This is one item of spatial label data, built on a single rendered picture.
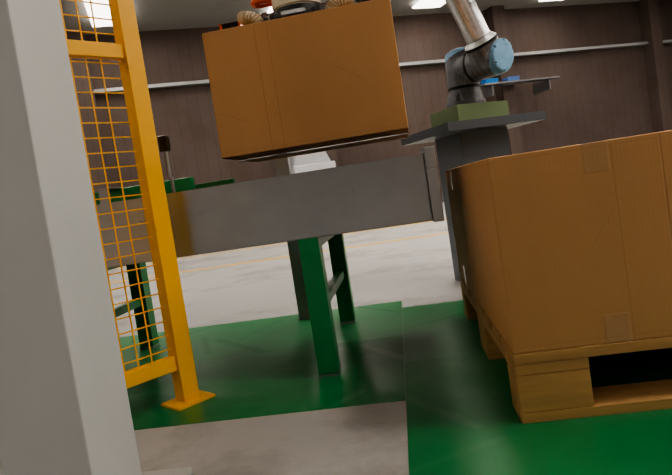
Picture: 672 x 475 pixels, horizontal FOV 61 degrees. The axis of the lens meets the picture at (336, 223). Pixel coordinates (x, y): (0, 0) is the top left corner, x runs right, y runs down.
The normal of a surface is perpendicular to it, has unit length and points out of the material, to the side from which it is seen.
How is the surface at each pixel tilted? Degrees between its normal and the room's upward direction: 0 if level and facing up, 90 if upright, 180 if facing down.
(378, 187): 90
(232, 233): 90
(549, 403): 90
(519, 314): 90
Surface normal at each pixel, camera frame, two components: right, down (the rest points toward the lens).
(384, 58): -0.13, 0.07
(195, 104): 0.29, 0.00
